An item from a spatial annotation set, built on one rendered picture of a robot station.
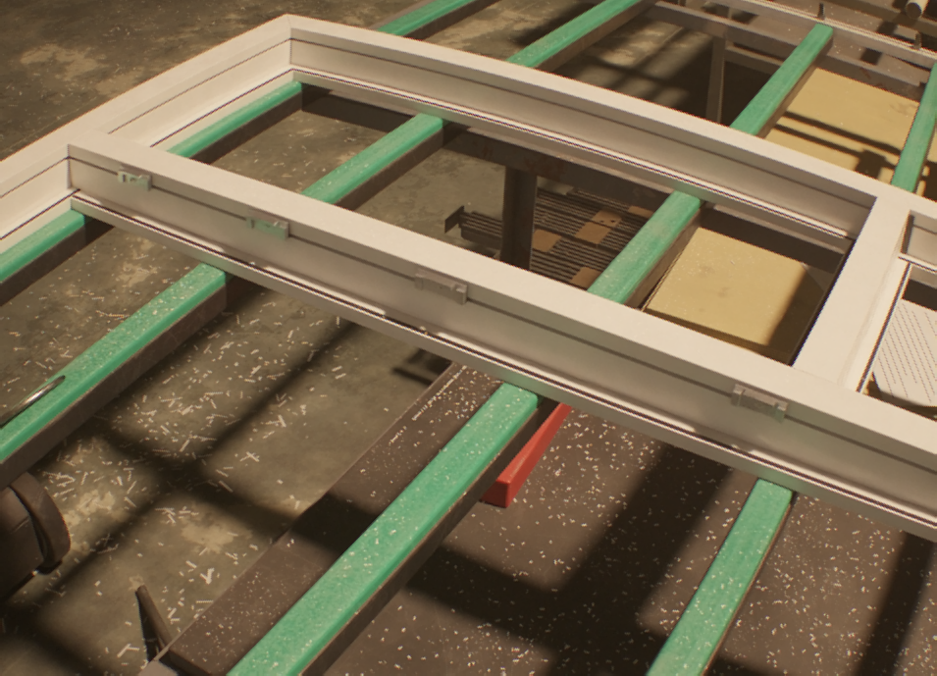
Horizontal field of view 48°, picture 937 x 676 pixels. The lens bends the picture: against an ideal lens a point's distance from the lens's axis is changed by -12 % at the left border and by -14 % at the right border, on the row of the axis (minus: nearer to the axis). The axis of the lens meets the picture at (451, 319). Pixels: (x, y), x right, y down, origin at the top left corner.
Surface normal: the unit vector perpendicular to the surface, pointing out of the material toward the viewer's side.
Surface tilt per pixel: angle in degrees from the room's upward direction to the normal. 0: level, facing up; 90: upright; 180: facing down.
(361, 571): 0
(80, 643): 0
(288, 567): 0
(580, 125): 90
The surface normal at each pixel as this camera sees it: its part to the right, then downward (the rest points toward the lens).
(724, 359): 0.04, -0.83
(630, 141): -0.52, 0.47
